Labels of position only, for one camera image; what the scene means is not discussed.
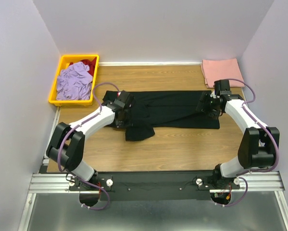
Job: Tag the black t shirt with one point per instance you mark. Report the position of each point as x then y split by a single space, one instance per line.
175 109

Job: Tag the folded pink t shirt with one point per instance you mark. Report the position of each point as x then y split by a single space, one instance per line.
223 69

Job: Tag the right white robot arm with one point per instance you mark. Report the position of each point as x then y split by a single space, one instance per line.
259 147

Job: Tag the yellow plastic bin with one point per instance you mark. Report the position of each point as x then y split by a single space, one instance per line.
64 62

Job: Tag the lavender t shirt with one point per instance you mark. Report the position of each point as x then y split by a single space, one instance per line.
75 82

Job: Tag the aluminium frame rail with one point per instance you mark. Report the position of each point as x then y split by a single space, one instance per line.
262 206

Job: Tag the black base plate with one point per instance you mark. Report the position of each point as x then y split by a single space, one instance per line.
153 186

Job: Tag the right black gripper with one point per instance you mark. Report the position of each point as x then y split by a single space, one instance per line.
205 97

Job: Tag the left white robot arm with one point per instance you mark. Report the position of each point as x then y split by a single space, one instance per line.
66 146

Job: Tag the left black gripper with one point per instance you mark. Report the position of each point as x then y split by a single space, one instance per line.
127 124

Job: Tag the red t shirt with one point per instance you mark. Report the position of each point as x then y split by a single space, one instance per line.
92 66

